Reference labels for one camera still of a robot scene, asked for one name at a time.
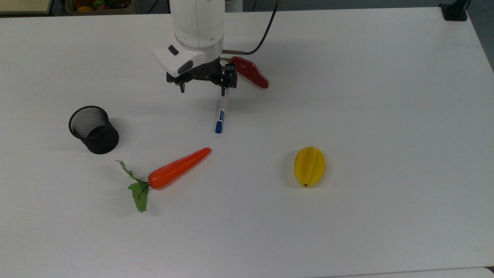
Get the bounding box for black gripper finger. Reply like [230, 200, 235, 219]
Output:
[166, 72, 192, 93]
[210, 63, 238, 97]

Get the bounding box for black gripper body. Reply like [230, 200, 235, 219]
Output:
[184, 61, 224, 81]

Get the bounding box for white marker pen blue cap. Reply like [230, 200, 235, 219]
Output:
[215, 88, 230, 134]

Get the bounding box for black mesh pen cup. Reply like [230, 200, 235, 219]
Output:
[69, 106, 120, 155]

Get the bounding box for red toy chili pepper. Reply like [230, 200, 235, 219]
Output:
[221, 56, 269, 89]

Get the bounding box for orange toy carrot green leaves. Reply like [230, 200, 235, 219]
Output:
[115, 147, 212, 213]

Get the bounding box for box of toy fruit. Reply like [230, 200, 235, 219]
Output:
[64, 0, 134, 16]

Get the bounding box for yellow toy starfruit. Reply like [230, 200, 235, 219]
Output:
[294, 146, 326, 188]

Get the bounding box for beige board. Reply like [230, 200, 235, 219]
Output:
[0, 0, 53, 15]

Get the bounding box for black desk clamp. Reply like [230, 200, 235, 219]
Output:
[440, 0, 471, 21]

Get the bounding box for white plain table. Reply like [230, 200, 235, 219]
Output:
[320, 266, 494, 278]

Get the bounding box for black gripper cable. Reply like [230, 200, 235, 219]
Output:
[222, 0, 279, 56]

